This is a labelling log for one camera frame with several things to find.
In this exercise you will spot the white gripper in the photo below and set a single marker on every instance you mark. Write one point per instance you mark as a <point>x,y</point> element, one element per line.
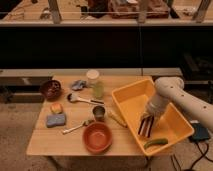
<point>155,107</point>

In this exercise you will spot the yellow plastic tray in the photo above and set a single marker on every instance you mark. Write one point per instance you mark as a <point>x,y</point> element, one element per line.
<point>131,100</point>

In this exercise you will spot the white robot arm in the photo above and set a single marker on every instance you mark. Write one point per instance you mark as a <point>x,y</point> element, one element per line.
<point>171,89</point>

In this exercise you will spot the green cucumber toy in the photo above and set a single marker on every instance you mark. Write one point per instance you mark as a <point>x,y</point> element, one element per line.
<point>161,141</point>

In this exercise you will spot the yellow banana toy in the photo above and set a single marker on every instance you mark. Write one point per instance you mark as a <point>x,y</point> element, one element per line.
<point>117,118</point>

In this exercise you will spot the blue box on floor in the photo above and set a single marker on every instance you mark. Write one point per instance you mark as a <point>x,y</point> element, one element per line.
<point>200,133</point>

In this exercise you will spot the metal cup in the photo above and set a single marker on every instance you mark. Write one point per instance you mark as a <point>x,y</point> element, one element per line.
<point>99,113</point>

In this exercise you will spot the orange bowl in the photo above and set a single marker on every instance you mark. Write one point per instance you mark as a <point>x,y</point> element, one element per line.
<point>97,137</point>

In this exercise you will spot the metal spoon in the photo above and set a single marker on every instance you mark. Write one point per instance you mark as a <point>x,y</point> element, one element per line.
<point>85,123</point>

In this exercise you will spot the blue crumpled cloth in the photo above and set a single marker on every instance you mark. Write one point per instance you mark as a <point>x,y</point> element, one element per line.
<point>78,85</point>

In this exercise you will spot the orange yellow fruit toy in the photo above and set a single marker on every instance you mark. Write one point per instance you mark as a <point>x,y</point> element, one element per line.
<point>56,108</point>

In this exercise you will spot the blue sponge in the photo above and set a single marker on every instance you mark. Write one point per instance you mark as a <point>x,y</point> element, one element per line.
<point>55,120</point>

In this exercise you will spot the dark brown bowl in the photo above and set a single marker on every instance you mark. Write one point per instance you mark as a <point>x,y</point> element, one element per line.
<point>51,89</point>

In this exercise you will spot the white handled brush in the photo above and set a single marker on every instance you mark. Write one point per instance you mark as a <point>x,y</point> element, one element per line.
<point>73,97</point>

